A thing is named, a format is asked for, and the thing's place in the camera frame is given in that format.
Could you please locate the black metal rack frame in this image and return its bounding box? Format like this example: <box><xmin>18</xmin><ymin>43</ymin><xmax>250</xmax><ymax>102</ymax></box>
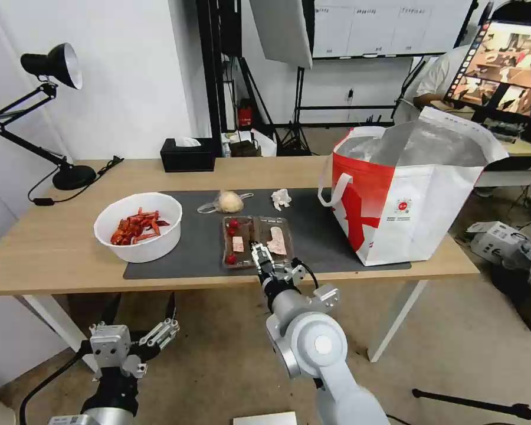
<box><xmin>197</xmin><ymin>0</ymin><xmax>243</xmax><ymax>135</ymax></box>

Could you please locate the bun in clear plastic bag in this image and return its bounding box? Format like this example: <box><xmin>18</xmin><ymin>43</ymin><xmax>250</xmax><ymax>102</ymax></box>
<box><xmin>197</xmin><ymin>189</ymin><xmax>255</xmax><ymax>215</ymax></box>

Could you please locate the black light stand tripod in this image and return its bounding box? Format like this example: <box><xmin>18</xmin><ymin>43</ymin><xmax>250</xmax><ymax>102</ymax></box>
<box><xmin>276</xmin><ymin>66</ymin><xmax>314</xmax><ymax>156</ymax></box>

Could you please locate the black desk lamp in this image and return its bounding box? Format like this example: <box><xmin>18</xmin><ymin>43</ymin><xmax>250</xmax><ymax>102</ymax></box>
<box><xmin>0</xmin><ymin>42</ymin><xmax>98</xmax><ymax>192</ymax></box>

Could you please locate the black lamp cable with switch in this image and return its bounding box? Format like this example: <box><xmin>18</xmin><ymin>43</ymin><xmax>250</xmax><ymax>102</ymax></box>
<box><xmin>28</xmin><ymin>155</ymin><xmax>124</xmax><ymax>208</ymax></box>

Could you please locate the clear plastic food tray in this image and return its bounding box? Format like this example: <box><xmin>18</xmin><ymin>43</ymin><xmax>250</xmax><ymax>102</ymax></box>
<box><xmin>221</xmin><ymin>215</ymin><xmax>294</xmax><ymax>272</ymax></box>

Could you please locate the red and white takeout bag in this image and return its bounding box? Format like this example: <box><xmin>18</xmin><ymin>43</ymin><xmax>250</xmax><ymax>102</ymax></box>
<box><xmin>317</xmin><ymin>106</ymin><xmax>510</xmax><ymax>267</ymax></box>

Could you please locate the white softbox panel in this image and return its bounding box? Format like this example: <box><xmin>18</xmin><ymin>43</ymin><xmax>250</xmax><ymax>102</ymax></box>
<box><xmin>248</xmin><ymin>0</ymin><xmax>314</xmax><ymax>71</ymax></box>

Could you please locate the wooden side desk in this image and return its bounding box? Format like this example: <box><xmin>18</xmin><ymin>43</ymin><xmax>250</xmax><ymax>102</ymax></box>
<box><xmin>472</xmin><ymin>140</ymin><xmax>531</xmax><ymax>188</ymax></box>

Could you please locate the black pole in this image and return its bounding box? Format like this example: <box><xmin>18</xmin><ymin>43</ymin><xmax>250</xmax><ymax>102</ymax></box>
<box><xmin>412</xmin><ymin>388</ymin><xmax>531</xmax><ymax>420</ymax></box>

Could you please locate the white plastic bag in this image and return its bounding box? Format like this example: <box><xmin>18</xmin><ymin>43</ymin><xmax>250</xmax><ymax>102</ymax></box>
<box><xmin>250</xmin><ymin>128</ymin><xmax>278</xmax><ymax>157</ymax></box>

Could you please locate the white table leg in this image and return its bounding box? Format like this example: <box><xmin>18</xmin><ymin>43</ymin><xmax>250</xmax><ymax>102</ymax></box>
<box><xmin>22</xmin><ymin>293</ymin><xmax>99</xmax><ymax>374</ymax></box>
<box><xmin>366</xmin><ymin>279</ymin><xmax>428</xmax><ymax>362</ymax></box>

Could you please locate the black table mat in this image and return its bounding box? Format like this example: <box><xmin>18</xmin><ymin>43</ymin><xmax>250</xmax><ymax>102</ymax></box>
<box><xmin>123</xmin><ymin>189</ymin><xmax>412</xmax><ymax>280</ymax></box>

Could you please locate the person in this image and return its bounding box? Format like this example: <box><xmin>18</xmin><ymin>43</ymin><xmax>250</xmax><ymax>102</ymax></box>
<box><xmin>412</xmin><ymin>0</ymin><xmax>531</xmax><ymax>112</ymax></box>

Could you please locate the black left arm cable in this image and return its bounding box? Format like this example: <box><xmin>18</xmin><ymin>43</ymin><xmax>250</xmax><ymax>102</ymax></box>
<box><xmin>19</xmin><ymin>349</ymin><xmax>94</xmax><ymax>425</ymax></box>

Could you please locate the whiteboard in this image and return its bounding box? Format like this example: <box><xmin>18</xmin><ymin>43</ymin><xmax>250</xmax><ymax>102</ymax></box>
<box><xmin>312</xmin><ymin>0</ymin><xmax>475</xmax><ymax>60</ymax></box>

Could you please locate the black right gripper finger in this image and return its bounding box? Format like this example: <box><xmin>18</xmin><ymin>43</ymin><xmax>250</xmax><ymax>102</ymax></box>
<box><xmin>250</xmin><ymin>242</ymin><xmax>273</xmax><ymax>276</ymax></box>

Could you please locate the red crayfish shell pile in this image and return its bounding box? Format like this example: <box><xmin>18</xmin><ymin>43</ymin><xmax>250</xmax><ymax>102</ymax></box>
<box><xmin>110</xmin><ymin>207</ymin><xmax>172</xmax><ymax>246</ymax></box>

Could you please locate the white round bowl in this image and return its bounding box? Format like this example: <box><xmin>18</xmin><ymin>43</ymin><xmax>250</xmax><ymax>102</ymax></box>
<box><xmin>93</xmin><ymin>192</ymin><xmax>183</xmax><ymax>264</ymax></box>

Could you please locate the white cardboard box with print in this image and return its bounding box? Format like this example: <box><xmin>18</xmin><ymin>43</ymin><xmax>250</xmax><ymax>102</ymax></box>
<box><xmin>468</xmin><ymin>221</ymin><xmax>524</xmax><ymax>267</ymax></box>

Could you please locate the crumpled white tissue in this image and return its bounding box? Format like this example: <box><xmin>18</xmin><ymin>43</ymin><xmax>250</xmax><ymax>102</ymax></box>
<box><xmin>270</xmin><ymin>188</ymin><xmax>292</xmax><ymax>211</ymax></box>

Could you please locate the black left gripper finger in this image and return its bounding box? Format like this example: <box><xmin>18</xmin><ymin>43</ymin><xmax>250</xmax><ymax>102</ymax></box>
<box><xmin>130</xmin><ymin>292</ymin><xmax>181</xmax><ymax>360</ymax></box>
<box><xmin>88</xmin><ymin>293</ymin><xmax>123</xmax><ymax>339</ymax></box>

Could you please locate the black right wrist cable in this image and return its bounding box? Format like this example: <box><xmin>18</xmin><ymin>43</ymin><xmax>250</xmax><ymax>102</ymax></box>
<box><xmin>297</xmin><ymin>261</ymin><xmax>322</xmax><ymax>294</ymax></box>

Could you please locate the computer monitor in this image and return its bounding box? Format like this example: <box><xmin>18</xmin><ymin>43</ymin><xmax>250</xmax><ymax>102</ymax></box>
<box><xmin>442</xmin><ymin>19</ymin><xmax>531</xmax><ymax>129</ymax></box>

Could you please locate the black tissue box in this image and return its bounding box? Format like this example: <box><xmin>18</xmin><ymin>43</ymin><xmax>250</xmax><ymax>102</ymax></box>
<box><xmin>160</xmin><ymin>137</ymin><xmax>217</xmax><ymax>174</ymax></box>

